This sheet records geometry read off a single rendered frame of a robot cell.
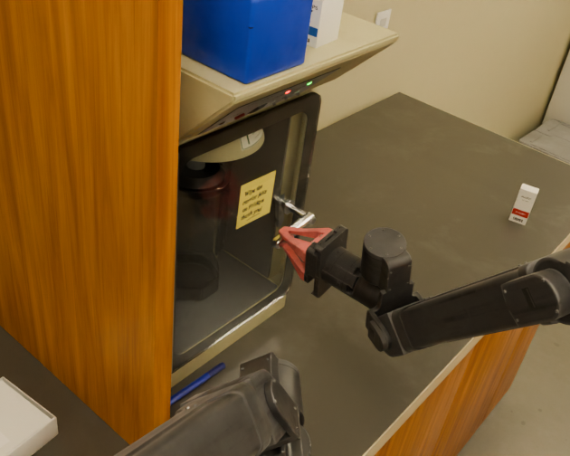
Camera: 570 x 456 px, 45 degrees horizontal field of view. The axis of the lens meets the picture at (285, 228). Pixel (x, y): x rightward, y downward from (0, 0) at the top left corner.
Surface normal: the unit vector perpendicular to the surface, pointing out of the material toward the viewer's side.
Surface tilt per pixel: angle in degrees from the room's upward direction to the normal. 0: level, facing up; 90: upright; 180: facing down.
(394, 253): 11
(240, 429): 53
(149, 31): 90
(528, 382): 0
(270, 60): 90
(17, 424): 0
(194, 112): 90
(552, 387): 0
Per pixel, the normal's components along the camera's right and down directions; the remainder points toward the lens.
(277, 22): 0.76, 0.45
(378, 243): 0.00, -0.72
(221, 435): 0.87, -0.43
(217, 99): -0.64, 0.39
